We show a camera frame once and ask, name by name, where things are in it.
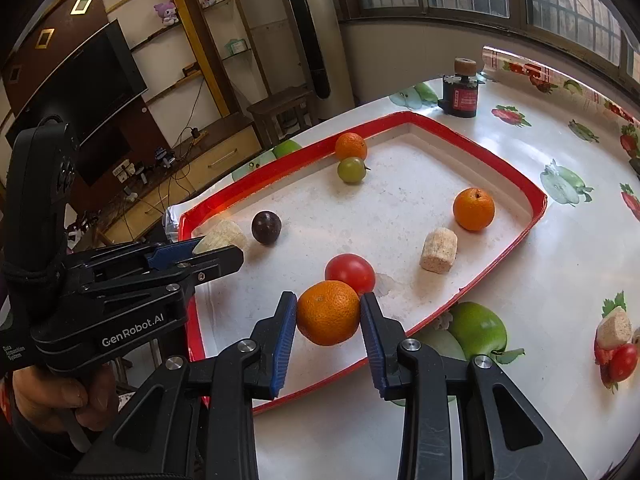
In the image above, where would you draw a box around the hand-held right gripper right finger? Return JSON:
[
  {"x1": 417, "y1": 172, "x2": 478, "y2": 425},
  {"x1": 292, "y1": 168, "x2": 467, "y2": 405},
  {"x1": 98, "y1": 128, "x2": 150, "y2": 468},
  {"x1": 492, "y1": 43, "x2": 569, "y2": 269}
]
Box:
[{"x1": 360, "y1": 291, "x2": 588, "y2": 480}]

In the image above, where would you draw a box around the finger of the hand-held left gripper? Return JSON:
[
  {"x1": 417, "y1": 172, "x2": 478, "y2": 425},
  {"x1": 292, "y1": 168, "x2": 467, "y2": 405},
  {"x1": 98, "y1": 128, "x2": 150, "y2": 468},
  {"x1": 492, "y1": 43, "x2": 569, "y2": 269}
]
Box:
[
  {"x1": 65, "y1": 238, "x2": 201, "y2": 272},
  {"x1": 80, "y1": 244, "x2": 245, "y2": 311}
]

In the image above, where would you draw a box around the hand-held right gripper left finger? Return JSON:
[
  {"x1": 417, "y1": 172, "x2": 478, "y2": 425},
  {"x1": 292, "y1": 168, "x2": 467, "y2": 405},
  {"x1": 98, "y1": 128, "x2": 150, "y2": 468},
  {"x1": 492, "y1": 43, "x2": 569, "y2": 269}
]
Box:
[{"x1": 75, "y1": 290, "x2": 298, "y2": 480}]

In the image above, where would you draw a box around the orange mandarin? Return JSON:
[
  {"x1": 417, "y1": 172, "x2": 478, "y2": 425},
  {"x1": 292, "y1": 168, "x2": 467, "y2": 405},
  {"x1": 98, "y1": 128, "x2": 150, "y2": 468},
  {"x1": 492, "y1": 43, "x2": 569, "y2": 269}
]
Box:
[
  {"x1": 334, "y1": 132, "x2": 368, "y2": 162},
  {"x1": 296, "y1": 280, "x2": 362, "y2": 347},
  {"x1": 452, "y1": 187, "x2": 496, "y2": 232}
]

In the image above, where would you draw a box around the dark purple plum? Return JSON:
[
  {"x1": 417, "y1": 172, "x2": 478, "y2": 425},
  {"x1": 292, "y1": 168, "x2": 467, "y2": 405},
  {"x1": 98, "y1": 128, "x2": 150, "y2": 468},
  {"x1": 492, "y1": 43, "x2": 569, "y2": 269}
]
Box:
[{"x1": 251, "y1": 210, "x2": 282, "y2": 246}]

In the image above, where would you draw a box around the red tomato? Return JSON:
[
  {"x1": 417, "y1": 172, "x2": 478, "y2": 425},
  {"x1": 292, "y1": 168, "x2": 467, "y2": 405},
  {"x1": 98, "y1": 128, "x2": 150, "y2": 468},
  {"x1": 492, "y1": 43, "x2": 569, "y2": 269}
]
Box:
[
  {"x1": 606, "y1": 343, "x2": 639, "y2": 383},
  {"x1": 324, "y1": 253, "x2": 377, "y2": 297}
]

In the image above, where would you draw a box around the red rimmed white tray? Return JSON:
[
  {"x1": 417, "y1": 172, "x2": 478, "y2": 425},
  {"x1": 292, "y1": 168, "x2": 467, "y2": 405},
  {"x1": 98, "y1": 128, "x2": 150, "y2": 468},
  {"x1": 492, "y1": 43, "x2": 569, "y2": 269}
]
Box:
[{"x1": 177, "y1": 110, "x2": 548, "y2": 416}]

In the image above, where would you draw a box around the green grape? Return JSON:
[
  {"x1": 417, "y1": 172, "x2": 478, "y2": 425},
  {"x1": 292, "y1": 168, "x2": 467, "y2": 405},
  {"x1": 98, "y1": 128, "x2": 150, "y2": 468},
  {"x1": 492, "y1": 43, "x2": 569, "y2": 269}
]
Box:
[{"x1": 337, "y1": 156, "x2": 371, "y2": 185}]

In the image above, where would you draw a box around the person's left hand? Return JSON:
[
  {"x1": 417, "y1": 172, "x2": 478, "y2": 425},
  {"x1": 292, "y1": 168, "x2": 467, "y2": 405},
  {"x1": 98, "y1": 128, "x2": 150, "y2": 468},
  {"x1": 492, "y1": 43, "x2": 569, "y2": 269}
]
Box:
[{"x1": 10, "y1": 361, "x2": 121, "y2": 433}]

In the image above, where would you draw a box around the wooden television cabinet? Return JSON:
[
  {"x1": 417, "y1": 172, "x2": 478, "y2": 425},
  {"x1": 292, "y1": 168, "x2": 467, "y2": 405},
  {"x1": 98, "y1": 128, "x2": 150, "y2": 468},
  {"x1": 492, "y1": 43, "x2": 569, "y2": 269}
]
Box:
[{"x1": 65, "y1": 112, "x2": 263, "y2": 246}]

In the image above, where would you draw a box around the brown wooden stool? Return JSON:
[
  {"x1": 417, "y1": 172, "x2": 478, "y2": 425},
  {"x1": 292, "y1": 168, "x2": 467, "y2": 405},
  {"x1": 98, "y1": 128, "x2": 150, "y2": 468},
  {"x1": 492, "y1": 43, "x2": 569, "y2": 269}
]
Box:
[{"x1": 247, "y1": 86, "x2": 316, "y2": 148}]

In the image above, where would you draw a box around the black television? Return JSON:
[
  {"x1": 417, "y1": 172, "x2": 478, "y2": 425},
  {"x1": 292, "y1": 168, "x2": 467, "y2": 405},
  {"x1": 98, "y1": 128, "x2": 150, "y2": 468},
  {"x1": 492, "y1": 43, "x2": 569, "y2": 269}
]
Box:
[{"x1": 5, "y1": 19, "x2": 149, "y2": 158}]

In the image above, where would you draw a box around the fruit print plastic tablecloth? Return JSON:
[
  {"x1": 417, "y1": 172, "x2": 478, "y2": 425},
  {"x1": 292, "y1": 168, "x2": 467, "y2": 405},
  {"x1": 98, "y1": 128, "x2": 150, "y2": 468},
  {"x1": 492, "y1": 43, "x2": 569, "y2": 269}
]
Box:
[{"x1": 165, "y1": 45, "x2": 640, "y2": 480}]

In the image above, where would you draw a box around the white standing air conditioner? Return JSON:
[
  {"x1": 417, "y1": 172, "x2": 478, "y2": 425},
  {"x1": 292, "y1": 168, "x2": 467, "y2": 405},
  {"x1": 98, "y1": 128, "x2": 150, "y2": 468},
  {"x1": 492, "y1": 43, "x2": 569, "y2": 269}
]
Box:
[{"x1": 277, "y1": 0, "x2": 358, "y2": 121}]

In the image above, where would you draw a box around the purple plush toy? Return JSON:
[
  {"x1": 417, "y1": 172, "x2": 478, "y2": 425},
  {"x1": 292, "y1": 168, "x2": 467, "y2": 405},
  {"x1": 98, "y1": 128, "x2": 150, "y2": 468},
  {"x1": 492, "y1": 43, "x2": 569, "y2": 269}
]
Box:
[{"x1": 153, "y1": 0, "x2": 181, "y2": 27}]

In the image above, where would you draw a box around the red jar with cork stopper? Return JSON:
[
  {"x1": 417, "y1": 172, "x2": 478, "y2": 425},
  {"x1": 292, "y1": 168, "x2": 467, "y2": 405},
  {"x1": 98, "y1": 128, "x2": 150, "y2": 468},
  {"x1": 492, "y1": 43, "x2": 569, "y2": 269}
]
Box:
[{"x1": 437, "y1": 57, "x2": 481, "y2": 120}]

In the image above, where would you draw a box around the wooden wall shelf unit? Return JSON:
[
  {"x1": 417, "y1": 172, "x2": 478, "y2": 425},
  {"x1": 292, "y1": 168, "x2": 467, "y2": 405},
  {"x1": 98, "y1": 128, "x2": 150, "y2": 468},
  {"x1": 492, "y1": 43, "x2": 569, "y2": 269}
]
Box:
[{"x1": 95, "y1": 0, "x2": 271, "y2": 126}]

